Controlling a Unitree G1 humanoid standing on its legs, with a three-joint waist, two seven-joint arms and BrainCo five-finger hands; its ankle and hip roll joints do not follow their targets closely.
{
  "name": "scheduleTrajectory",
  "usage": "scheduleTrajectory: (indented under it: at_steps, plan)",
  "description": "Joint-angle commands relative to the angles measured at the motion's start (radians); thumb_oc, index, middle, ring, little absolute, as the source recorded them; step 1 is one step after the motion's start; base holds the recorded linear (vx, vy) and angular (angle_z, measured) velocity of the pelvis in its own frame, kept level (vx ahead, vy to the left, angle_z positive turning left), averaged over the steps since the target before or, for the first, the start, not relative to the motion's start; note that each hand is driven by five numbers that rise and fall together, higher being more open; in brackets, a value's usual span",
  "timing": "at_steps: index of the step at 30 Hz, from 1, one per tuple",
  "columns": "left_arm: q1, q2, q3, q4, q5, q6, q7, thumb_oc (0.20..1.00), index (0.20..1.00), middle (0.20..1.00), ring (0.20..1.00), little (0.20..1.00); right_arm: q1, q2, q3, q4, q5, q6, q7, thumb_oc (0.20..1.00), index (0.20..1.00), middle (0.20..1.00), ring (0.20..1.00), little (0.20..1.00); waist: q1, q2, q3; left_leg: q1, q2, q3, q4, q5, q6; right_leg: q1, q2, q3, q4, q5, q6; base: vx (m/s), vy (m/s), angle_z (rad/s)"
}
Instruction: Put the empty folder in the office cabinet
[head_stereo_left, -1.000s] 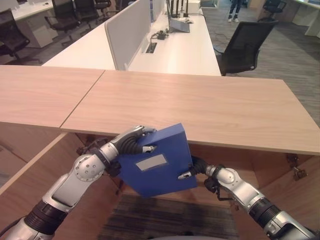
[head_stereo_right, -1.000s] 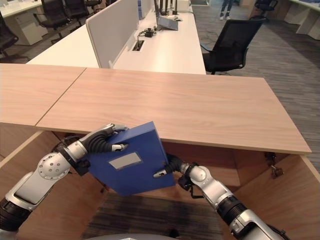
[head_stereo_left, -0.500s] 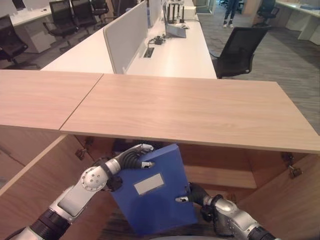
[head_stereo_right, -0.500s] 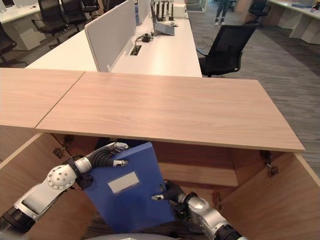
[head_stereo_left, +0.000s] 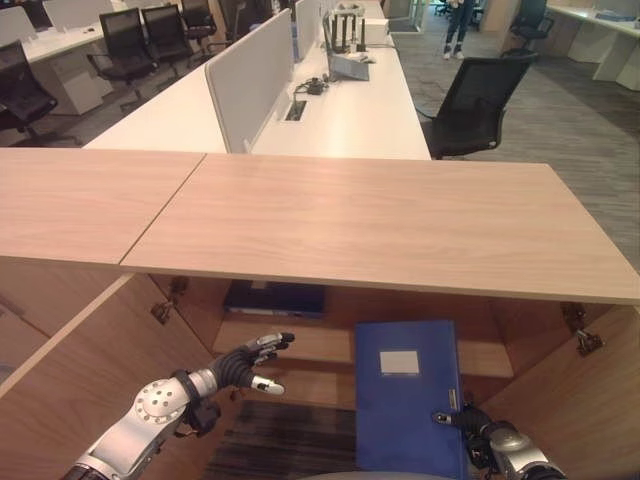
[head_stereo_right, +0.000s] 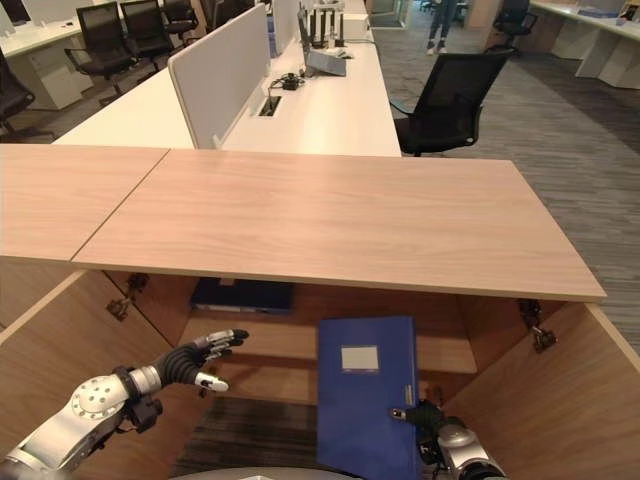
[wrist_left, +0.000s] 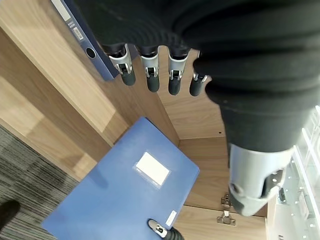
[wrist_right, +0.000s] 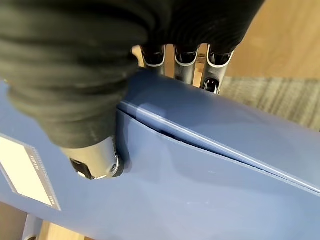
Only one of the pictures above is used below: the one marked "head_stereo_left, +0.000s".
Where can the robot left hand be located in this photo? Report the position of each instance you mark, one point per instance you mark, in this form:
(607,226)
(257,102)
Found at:
(240,367)

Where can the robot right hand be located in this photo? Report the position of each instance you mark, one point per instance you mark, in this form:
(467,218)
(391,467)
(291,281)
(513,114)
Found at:
(472,420)

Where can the blue file folder white label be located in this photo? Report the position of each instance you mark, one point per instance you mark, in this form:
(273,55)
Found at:
(405,400)

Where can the robot left arm silver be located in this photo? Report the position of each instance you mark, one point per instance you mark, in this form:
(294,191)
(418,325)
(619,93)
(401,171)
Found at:
(155,410)

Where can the robot right arm silver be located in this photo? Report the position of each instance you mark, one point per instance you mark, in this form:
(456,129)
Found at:
(520,452)

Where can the wooden cabinet shelf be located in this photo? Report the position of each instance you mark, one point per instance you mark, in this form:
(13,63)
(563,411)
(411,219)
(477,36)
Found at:
(300,345)

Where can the dark blue folder lying flat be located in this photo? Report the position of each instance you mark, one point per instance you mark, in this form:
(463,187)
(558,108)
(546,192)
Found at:
(280,300)

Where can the metal cabinet door hinge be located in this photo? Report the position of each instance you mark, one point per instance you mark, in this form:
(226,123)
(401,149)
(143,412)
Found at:
(582,332)
(167,300)

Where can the wooden cabinet door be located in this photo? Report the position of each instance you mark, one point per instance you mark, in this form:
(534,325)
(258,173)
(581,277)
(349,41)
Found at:
(115,360)
(575,400)

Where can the wooden office cabinet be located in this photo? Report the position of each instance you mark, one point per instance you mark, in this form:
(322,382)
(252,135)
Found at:
(75,200)
(375,225)

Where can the long white office desk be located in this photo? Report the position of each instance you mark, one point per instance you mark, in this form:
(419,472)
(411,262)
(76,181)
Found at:
(345,105)

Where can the black mesh office chair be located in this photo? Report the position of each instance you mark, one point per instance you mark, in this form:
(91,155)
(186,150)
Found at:
(475,105)
(22,90)
(197,17)
(125,45)
(530,22)
(165,32)

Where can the white desk partition panel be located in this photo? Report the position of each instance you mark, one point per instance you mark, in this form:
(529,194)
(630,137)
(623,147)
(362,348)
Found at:
(310,27)
(247,80)

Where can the black stand with poles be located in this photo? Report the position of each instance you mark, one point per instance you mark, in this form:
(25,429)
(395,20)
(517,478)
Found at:
(345,32)

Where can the white box on desk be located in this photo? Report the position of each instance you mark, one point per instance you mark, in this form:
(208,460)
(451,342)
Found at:
(375,32)

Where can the person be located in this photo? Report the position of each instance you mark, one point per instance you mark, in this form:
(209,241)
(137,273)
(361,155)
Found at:
(459,27)

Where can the white drawer pedestal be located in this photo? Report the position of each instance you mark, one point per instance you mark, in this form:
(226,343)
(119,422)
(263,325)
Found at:
(75,82)

